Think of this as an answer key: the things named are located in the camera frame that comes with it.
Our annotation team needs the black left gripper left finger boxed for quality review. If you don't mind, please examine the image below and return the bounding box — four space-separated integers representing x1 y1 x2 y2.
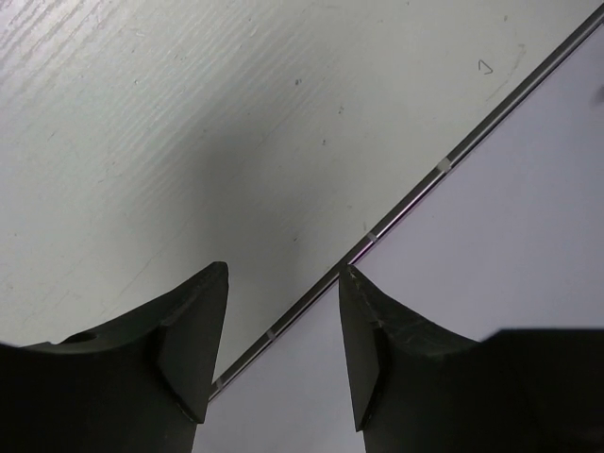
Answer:
1 261 228 452

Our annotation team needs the metal table edge rail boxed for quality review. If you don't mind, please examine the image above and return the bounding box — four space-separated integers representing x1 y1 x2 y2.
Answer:
210 5 603 399

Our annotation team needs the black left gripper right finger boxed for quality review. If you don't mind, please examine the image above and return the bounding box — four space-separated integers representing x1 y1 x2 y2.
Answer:
339 266 603 452

